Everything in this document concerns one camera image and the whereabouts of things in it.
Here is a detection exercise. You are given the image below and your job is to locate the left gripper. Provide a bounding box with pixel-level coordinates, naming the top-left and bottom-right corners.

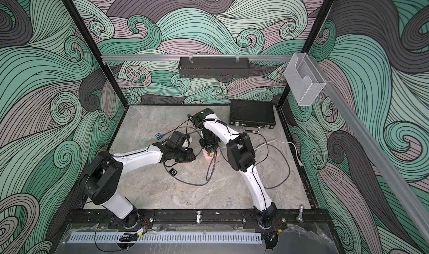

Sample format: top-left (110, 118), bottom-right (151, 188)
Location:
top-left (172, 149), bottom-right (197, 163)

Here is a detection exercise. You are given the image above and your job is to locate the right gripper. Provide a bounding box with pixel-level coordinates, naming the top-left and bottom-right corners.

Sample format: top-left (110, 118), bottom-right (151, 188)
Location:
top-left (199, 130), bottom-right (221, 155)

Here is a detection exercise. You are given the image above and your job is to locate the black mp3 player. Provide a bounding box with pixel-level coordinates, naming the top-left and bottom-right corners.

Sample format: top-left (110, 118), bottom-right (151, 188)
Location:
top-left (169, 169), bottom-right (178, 177)

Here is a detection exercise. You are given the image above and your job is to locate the grey cable of pink charger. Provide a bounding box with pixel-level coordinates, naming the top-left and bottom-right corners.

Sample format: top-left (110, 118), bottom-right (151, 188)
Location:
top-left (160, 118), bottom-right (206, 144)

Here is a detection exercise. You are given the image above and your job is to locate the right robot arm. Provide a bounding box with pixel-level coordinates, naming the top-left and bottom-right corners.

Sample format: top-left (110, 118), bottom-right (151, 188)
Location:
top-left (188, 108), bottom-right (277, 228)

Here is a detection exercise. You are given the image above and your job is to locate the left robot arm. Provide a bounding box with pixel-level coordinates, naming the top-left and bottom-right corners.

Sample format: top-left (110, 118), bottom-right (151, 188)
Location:
top-left (78, 131), bottom-right (196, 229)

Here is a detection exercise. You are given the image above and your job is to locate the pink power strip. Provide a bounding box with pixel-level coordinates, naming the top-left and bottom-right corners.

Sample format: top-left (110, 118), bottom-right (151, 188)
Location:
top-left (202, 148), bottom-right (221, 160)

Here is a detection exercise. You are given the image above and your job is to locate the black hard case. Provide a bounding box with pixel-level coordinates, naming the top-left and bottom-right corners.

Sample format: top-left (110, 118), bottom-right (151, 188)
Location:
top-left (229, 100), bottom-right (276, 129)

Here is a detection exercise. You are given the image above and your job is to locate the black wall shelf tray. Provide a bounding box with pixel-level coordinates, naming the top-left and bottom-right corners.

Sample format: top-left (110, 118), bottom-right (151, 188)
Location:
top-left (178, 57), bottom-right (250, 78)

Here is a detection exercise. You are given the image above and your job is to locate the aluminium rail back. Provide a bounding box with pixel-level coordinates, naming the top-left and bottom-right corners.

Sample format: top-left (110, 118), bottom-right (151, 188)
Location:
top-left (101, 53), bottom-right (292, 62)

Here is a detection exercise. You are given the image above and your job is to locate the aluminium rail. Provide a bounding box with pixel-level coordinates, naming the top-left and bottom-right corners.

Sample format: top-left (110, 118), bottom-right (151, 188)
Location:
top-left (308, 54), bottom-right (429, 245)
top-left (101, 53), bottom-right (292, 62)

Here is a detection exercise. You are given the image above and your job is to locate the white power strip cord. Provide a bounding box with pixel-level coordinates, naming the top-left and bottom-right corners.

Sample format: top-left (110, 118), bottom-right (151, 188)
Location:
top-left (252, 138), bottom-right (304, 167)

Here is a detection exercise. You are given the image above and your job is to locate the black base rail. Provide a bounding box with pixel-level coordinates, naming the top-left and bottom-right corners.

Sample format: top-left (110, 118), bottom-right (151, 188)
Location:
top-left (65, 209), bottom-right (331, 227)

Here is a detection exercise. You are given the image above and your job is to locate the clear acrylic wall holder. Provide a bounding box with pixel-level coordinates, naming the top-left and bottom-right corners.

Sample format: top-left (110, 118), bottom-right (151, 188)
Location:
top-left (284, 53), bottom-right (326, 106)

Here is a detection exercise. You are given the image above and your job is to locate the aluminium rail right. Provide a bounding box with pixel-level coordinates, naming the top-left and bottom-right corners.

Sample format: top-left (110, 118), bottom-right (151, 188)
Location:
top-left (308, 54), bottom-right (429, 245)

